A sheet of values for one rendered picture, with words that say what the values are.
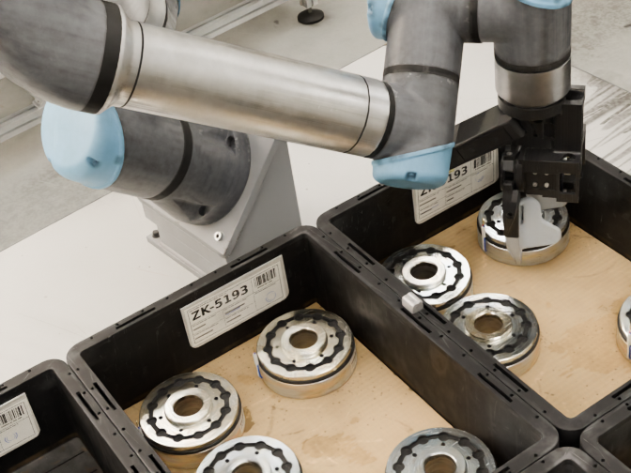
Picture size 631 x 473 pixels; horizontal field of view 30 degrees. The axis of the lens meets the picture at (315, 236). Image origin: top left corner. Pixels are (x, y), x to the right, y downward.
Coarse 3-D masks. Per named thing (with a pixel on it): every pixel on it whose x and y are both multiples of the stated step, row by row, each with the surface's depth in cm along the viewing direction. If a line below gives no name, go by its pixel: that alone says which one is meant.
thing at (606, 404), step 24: (600, 168) 128; (384, 192) 130; (336, 216) 127; (336, 240) 124; (408, 288) 117; (432, 312) 114; (456, 336) 111; (480, 360) 108; (504, 384) 106; (624, 384) 104; (552, 408) 103; (600, 408) 102; (576, 432) 101
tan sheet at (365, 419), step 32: (256, 384) 123; (352, 384) 122; (384, 384) 121; (128, 416) 122; (256, 416) 120; (288, 416) 119; (320, 416) 119; (352, 416) 118; (384, 416) 118; (416, 416) 117; (320, 448) 116; (352, 448) 115; (384, 448) 115
